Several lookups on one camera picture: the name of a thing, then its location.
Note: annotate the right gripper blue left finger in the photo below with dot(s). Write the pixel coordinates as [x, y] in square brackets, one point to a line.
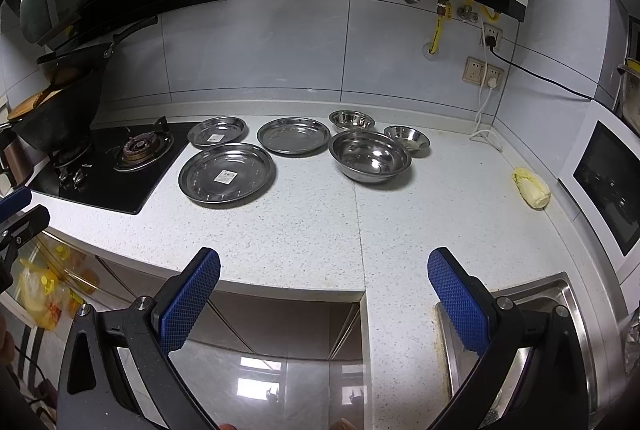
[179, 302]

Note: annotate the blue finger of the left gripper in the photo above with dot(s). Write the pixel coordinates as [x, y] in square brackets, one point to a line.
[23, 230]
[14, 202]

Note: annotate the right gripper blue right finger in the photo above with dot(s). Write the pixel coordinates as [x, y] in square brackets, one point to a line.
[468, 304]

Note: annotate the large steel plate with label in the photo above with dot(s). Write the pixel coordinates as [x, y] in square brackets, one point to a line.
[226, 174]

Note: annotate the small steel bowl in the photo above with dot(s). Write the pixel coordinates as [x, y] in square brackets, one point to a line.
[413, 140]
[348, 120]

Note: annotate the large steel bowl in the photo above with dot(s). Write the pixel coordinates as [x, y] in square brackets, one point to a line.
[368, 157]

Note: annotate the small steel plate with label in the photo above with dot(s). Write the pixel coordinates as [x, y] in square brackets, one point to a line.
[216, 131]

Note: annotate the medium steel plate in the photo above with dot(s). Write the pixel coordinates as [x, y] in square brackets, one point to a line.
[294, 136]

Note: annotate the small steel bowl back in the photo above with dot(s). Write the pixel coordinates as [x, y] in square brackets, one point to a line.
[348, 120]

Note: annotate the yellow plastic bag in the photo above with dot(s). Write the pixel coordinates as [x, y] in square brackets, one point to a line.
[54, 283]

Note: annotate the steel sink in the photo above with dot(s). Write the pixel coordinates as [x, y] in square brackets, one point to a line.
[549, 381]

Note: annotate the black wok pan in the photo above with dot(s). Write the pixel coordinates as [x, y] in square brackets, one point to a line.
[66, 107]

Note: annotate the black gas stove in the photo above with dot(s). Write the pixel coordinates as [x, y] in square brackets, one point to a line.
[118, 169]

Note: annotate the yellow cloth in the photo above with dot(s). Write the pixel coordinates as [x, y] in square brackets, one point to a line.
[532, 188]

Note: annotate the wall power socket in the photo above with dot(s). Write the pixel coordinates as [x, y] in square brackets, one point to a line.
[478, 72]

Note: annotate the upper wall socket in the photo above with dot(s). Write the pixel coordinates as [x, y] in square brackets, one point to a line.
[491, 31]

